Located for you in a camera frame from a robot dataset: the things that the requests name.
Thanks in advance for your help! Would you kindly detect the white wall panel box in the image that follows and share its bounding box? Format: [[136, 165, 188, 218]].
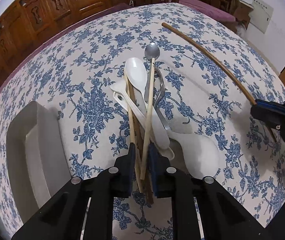
[[249, 0, 274, 34]]

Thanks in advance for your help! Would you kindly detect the steel bent spoon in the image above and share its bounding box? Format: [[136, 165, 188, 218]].
[[153, 66, 170, 130]]

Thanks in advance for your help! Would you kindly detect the white long-handled ladle spoon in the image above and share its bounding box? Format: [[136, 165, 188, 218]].
[[113, 92, 175, 161]]

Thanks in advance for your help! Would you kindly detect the white ceramic soup spoon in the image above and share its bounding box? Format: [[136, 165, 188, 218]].
[[125, 57, 170, 150]]

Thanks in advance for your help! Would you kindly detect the dark wooden chopstick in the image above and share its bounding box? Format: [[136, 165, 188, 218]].
[[128, 84, 155, 205]]

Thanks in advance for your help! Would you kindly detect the white plastic rice paddle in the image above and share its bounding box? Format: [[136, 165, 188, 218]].
[[109, 79, 219, 179]]

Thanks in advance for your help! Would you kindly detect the white rectangular tray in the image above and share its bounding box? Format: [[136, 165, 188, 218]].
[[6, 101, 71, 222]]

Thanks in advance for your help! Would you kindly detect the light wooden chopstick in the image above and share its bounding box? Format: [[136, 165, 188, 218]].
[[140, 58, 155, 180]]

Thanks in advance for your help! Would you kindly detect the carved wooden bench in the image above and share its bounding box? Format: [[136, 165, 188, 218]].
[[0, 0, 129, 87]]

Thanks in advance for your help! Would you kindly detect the dark brown chopstick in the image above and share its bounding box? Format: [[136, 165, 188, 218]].
[[161, 22, 278, 143]]

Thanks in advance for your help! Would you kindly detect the light bamboo chopstick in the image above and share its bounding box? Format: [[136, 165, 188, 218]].
[[125, 74, 144, 193]]

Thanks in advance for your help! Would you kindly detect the purple cushion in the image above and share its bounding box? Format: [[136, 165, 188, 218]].
[[179, 0, 236, 23]]

